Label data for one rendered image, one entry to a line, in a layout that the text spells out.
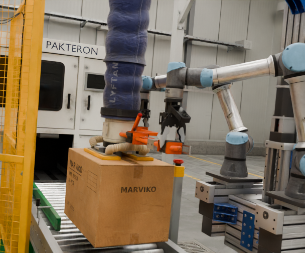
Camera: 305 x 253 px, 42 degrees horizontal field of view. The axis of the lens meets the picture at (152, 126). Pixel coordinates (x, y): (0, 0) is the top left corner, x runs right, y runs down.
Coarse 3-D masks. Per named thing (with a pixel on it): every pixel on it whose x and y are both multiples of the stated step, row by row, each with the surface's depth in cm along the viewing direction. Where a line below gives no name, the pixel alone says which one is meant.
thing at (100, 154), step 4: (84, 148) 229; (88, 148) 227; (92, 148) 226; (104, 148) 210; (88, 152) 221; (92, 152) 215; (96, 152) 213; (100, 152) 211; (104, 152) 209; (96, 156) 208; (100, 156) 203; (104, 156) 201; (108, 156) 202; (112, 156) 203; (116, 156) 204
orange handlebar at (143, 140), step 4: (144, 132) 231; (148, 132) 232; (152, 132) 234; (156, 132) 236; (124, 136) 205; (136, 140) 192; (140, 140) 187; (144, 140) 183; (156, 144) 172; (172, 148) 161; (176, 148) 161; (180, 148) 162
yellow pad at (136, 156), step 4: (132, 152) 223; (136, 152) 218; (128, 156) 218; (132, 156) 213; (136, 156) 211; (140, 156) 212; (144, 156) 213; (148, 156) 214; (136, 160) 208; (140, 160) 209; (144, 160) 210; (148, 160) 211; (152, 160) 212
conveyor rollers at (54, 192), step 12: (48, 192) 351; (60, 192) 356; (60, 204) 312; (60, 216) 284; (72, 228) 261; (60, 240) 232; (72, 240) 234; (84, 240) 237; (72, 252) 216; (84, 252) 219; (96, 252) 221; (108, 252) 224; (120, 252) 220; (132, 252) 222; (144, 252) 225; (156, 252) 228
